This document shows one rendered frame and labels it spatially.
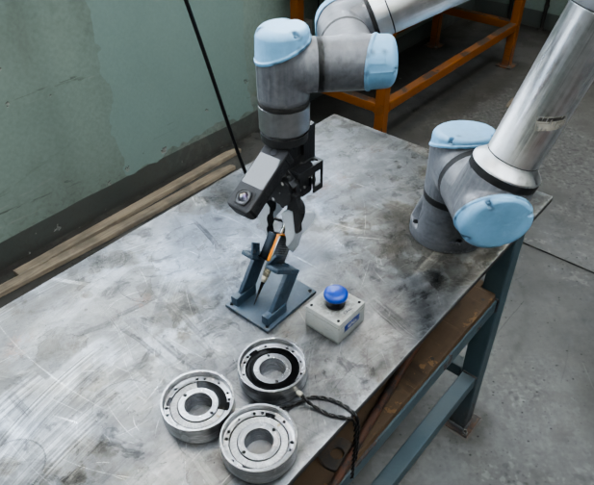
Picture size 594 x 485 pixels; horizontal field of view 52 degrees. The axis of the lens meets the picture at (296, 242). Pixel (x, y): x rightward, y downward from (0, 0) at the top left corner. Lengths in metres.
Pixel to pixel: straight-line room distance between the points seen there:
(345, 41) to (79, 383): 0.64
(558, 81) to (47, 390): 0.87
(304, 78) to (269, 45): 0.06
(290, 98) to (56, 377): 0.56
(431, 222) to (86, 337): 0.65
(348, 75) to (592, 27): 0.32
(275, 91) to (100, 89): 1.75
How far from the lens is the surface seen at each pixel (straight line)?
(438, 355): 1.35
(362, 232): 1.23
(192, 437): 0.88
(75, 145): 2.56
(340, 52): 0.85
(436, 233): 1.18
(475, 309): 1.46
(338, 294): 0.98
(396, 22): 0.97
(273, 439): 0.87
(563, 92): 0.95
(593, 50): 0.94
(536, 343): 2.22
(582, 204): 2.93
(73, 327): 1.10
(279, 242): 0.99
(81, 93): 2.51
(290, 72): 0.83
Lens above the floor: 1.56
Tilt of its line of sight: 39 degrees down
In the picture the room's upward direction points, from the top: 1 degrees counter-clockwise
